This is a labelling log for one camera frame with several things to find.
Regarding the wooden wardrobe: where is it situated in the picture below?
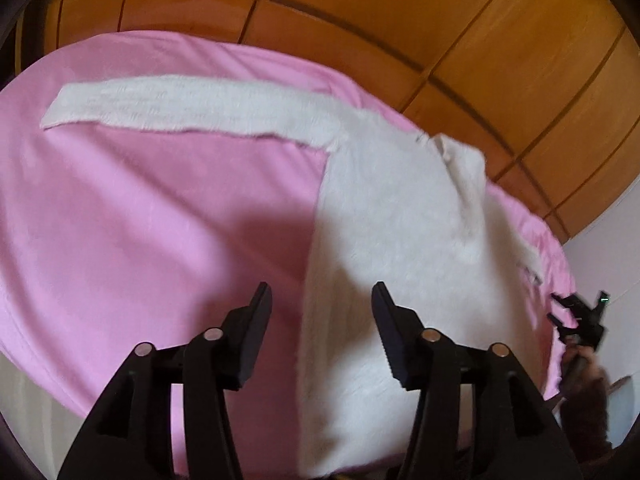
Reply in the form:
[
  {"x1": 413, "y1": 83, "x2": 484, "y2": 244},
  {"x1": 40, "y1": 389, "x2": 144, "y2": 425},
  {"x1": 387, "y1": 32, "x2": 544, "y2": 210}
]
[{"x1": 15, "y1": 0, "x2": 640, "y2": 246}]

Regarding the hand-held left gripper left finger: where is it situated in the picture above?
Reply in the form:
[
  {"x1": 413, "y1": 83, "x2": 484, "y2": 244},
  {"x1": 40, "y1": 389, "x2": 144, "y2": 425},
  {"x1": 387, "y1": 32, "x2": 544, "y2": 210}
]
[{"x1": 57, "y1": 282, "x2": 273, "y2": 480}]

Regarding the pink bed sheet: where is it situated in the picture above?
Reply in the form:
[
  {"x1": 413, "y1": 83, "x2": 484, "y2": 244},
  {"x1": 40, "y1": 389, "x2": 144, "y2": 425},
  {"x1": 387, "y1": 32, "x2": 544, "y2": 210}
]
[{"x1": 0, "y1": 30, "x2": 576, "y2": 480}]

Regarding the white knit sweater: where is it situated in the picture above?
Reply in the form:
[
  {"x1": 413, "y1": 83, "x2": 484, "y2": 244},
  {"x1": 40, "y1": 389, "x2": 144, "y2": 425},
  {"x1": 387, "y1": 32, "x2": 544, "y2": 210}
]
[{"x1": 40, "y1": 75, "x2": 543, "y2": 478}]

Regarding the person's right forearm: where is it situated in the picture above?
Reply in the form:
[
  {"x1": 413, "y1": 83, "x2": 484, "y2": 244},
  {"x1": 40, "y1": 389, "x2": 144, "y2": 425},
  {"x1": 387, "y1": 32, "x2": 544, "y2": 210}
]
[{"x1": 557, "y1": 362, "x2": 615, "y2": 466}]

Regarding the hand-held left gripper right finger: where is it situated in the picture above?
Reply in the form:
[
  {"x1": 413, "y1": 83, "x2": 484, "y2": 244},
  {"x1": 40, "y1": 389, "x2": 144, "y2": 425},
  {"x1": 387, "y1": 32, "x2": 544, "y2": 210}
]
[{"x1": 371, "y1": 281, "x2": 583, "y2": 480}]

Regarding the person's right hand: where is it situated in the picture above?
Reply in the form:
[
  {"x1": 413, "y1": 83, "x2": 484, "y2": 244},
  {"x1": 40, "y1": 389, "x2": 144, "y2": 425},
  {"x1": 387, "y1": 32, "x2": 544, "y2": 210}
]
[{"x1": 561, "y1": 346, "x2": 603, "y2": 378}]

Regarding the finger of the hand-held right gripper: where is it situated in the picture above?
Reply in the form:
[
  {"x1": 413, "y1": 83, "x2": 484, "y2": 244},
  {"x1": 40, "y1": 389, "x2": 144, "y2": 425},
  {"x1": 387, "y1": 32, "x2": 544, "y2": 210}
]
[
  {"x1": 547, "y1": 313, "x2": 577, "y2": 345},
  {"x1": 551, "y1": 294, "x2": 587, "y2": 319}
]

